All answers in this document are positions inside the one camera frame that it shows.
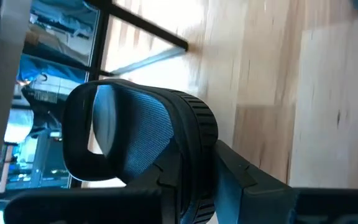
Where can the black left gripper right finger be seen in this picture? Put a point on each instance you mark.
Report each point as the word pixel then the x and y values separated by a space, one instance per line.
pixel 247 202

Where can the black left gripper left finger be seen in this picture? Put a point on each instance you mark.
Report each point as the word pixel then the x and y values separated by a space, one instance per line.
pixel 169 199

